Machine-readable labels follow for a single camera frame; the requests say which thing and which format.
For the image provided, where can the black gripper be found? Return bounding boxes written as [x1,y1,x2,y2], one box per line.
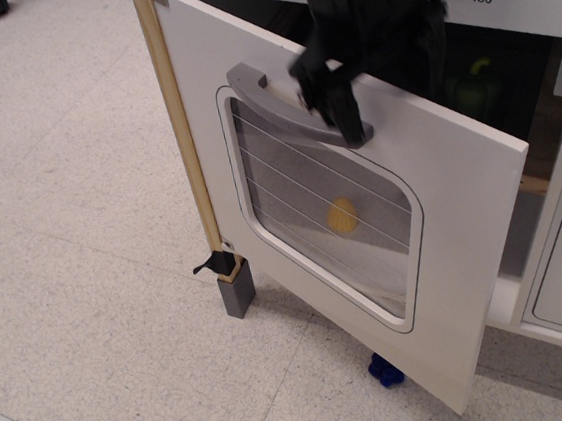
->
[289,1,446,144]

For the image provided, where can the grey oven door handle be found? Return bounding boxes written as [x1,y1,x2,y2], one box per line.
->
[227,63,374,149]

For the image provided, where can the white oven door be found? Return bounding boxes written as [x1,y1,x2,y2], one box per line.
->
[157,0,528,413]

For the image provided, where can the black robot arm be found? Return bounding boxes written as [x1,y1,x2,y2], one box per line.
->
[288,0,447,148]

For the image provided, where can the yellow toy food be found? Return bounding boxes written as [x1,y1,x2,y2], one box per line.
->
[327,196,359,233]

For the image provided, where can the green toy pepper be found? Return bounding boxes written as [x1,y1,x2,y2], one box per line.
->
[445,56,504,121]

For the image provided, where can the white toy kitchen cabinet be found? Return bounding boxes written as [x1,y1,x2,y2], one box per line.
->
[154,0,562,345]

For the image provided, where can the black tape strip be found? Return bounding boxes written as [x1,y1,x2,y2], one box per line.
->
[193,250,236,276]

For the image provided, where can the grey leg foot cap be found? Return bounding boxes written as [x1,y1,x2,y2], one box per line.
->
[217,260,256,319]

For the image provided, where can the blue toy grape bunch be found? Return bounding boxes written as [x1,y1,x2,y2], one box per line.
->
[368,352,405,388]

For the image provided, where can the wooden cabinet leg post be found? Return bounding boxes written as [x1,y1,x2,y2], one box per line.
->
[129,0,247,293]

